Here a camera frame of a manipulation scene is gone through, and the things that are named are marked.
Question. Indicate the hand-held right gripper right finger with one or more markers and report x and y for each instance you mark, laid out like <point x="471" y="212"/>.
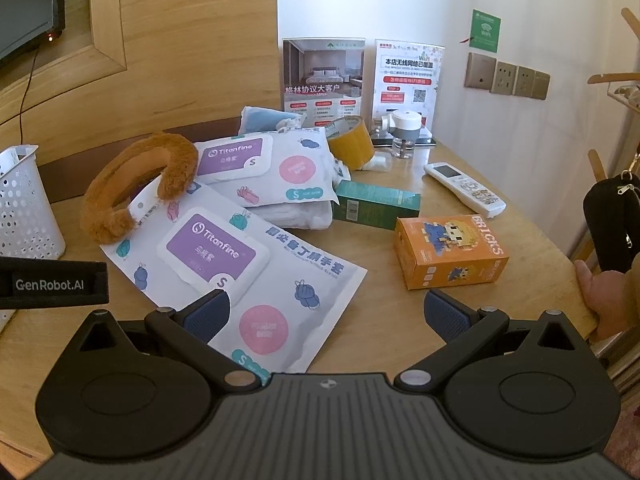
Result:
<point x="447" y="315"/>

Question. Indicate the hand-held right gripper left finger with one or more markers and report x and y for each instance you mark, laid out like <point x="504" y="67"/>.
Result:
<point x="207" y="312"/>

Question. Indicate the white perforated plastic basket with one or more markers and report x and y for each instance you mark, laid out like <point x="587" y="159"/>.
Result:
<point x="25" y="200"/>

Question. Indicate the thin glove packet purple label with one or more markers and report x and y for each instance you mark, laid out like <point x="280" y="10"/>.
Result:
<point x="300" y="280"/>

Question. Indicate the clear bag of white gloves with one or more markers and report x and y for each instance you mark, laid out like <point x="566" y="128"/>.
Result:
<point x="300" y="216"/>

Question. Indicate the wooden desktop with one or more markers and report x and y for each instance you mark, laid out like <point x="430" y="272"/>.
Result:
<point x="380" y="320"/>

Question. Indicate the orange brick toy box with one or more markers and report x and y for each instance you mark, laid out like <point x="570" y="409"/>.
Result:
<point x="450" y="250"/>

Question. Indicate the brown fluffy headband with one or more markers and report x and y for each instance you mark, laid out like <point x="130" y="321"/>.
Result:
<point x="100" y="200"/>

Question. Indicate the white remote control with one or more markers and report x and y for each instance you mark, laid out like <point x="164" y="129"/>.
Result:
<point x="465" y="187"/>

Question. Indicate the green cardboard box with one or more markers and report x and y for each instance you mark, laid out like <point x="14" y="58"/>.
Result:
<point x="375" y="205"/>

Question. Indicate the tan rounded object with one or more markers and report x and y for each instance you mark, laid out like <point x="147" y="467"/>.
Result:
<point x="610" y="300"/>

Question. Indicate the small clear white packet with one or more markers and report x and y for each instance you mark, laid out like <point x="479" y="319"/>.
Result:
<point x="377" y="162"/>

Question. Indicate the dark flat tray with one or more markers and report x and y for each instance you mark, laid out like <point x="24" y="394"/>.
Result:
<point x="426" y="141"/>

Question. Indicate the black zipper bag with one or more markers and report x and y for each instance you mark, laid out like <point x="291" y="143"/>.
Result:
<point x="605" y="225"/>

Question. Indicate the yellow cup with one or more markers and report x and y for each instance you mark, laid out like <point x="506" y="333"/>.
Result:
<point x="350" y="152"/>

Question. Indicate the white plug-in repellent device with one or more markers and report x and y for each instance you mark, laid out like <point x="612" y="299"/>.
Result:
<point x="405" y="125"/>

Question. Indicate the blue face mask packet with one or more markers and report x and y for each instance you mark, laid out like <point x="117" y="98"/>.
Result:
<point x="260" y="122"/>

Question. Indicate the acrylic sign with red labels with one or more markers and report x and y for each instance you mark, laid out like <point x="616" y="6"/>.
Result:
<point x="407" y="75"/>

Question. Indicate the acrylic sign with room photo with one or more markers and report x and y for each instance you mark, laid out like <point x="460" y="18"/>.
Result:
<point x="320" y="75"/>

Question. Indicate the black flat television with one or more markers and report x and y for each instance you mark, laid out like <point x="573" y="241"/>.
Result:
<point x="25" y="0"/>

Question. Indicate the wooden coat rack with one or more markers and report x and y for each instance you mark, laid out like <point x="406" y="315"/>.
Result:
<point x="612" y="77"/>

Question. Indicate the bronze wall socket plate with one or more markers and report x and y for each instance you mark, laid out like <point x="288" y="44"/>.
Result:
<point x="541" y="85"/>
<point x="504" y="78"/>
<point x="524" y="81"/>
<point x="480" y="71"/>

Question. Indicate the green wall sticker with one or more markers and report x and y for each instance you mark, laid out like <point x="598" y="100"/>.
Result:
<point x="485" y="30"/>

